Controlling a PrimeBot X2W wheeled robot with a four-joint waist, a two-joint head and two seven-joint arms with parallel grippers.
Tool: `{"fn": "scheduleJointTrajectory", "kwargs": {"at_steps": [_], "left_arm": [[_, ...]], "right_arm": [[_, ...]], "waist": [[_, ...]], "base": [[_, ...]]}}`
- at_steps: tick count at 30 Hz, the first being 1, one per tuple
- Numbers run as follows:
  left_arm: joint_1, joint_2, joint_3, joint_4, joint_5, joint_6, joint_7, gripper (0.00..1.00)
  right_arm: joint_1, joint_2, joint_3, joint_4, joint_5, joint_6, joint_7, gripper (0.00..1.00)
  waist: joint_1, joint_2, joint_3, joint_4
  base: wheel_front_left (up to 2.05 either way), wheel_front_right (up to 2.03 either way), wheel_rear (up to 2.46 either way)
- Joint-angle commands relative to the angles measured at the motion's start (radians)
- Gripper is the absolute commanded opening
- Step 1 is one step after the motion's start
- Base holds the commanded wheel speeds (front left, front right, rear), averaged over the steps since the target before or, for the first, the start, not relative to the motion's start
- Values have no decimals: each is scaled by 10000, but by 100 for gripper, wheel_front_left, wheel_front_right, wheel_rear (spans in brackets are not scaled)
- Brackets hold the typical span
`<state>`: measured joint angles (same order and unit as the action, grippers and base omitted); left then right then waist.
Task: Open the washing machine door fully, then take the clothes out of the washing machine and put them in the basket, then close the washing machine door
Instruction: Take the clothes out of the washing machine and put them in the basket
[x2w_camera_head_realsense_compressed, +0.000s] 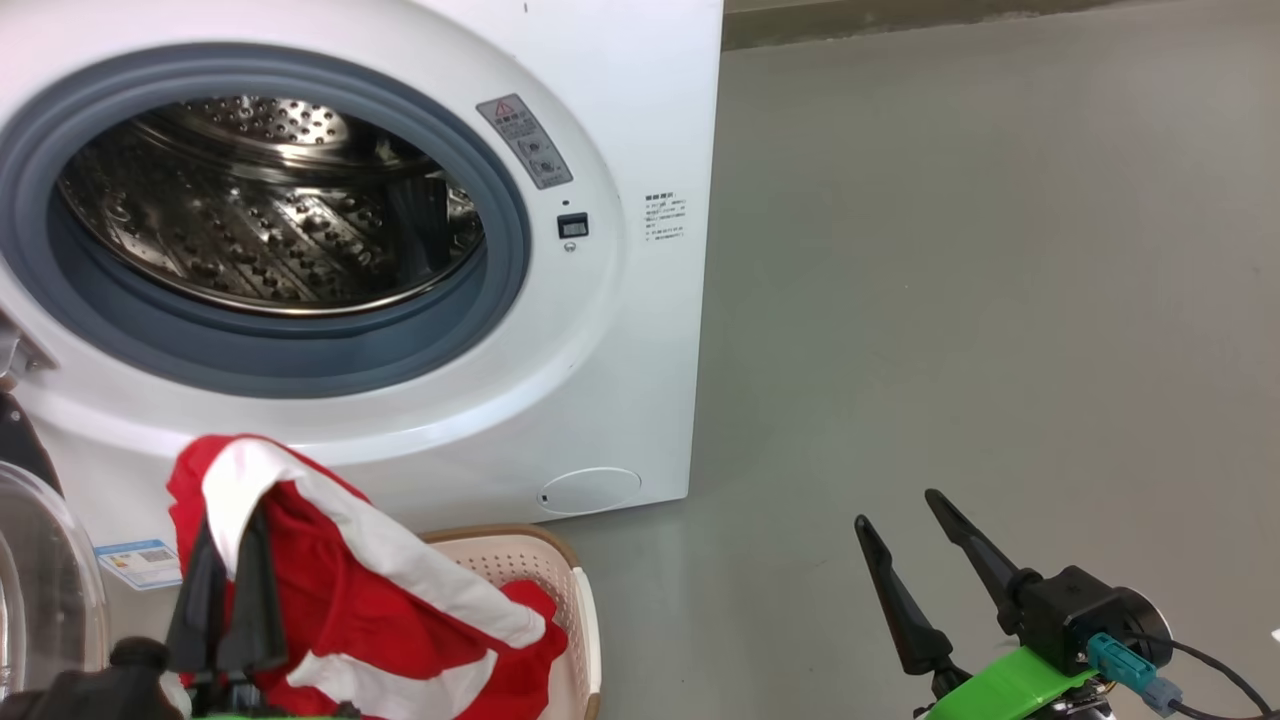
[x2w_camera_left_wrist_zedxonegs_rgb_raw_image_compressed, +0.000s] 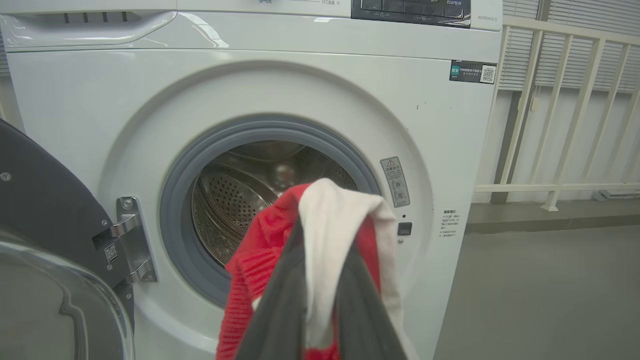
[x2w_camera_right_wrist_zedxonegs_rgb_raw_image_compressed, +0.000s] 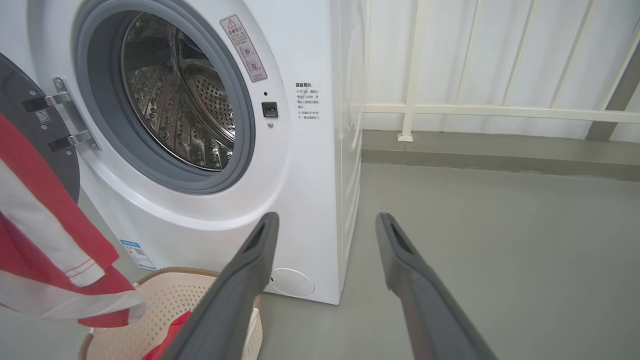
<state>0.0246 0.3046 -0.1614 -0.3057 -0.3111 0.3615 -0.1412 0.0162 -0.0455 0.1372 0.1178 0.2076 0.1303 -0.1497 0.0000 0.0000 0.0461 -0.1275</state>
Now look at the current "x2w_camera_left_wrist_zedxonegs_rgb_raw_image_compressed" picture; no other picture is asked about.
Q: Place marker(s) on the white metal railing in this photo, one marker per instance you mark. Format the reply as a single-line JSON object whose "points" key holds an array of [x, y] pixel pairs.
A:
{"points": [[550, 188]]}

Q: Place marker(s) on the black washer control panel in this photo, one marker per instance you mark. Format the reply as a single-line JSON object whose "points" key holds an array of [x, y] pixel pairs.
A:
{"points": [[410, 12]]}

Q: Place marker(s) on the black round glass washer door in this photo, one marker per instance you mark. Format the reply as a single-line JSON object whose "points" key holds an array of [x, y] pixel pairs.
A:
{"points": [[45, 200]]}

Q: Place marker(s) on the metal door hinge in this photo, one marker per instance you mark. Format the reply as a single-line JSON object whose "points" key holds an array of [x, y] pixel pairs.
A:
{"points": [[132, 240]]}

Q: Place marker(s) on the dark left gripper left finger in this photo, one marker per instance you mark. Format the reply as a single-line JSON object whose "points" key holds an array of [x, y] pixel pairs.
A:
{"points": [[280, 320]]}

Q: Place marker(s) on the black QR code sticker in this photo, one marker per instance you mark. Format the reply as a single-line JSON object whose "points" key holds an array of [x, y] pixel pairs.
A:
{"points": [[472, 72]]}

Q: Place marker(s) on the grey window frame post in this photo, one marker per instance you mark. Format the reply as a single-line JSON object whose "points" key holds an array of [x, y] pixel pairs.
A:
{"points": [[509, 145]]}

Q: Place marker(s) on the white window blinds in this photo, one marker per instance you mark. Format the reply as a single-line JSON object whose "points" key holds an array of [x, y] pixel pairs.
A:
{"points": [[565, 65]]}

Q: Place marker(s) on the grey rubber door seal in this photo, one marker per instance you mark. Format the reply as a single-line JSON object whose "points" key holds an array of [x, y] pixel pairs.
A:
{"points": [[180, 210]]}

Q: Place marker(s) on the grey floor bracket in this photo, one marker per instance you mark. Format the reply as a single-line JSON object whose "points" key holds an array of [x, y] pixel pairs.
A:
{"points": [[617, 195]]}

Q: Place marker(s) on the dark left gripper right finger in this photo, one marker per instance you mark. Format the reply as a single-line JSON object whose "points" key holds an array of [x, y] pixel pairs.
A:
{"points": [[362, 320]]}

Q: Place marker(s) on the red and white garment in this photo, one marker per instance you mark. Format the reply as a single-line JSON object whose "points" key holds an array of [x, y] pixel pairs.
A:
{"points": [[330, 225]]}

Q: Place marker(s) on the small white QR sticker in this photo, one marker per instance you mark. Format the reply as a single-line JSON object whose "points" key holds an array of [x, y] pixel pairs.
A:
{"points": [[111, 253]]}

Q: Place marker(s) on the white front-load washing machine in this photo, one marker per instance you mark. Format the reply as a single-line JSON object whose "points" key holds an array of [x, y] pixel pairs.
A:
{"points": [[150, 90]]}

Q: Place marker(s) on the white detergent drawer front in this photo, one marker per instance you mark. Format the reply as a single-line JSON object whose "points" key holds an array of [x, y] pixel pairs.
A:
{"points": [[90, 30]]}

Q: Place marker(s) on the steel perforated washer drum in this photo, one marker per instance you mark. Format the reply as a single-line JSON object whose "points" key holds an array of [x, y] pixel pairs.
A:
{"points": [[230, 200]]}

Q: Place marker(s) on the grey warning sticker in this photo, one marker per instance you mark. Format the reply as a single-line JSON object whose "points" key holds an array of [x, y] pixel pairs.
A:
{"points": [[395, 182]]}

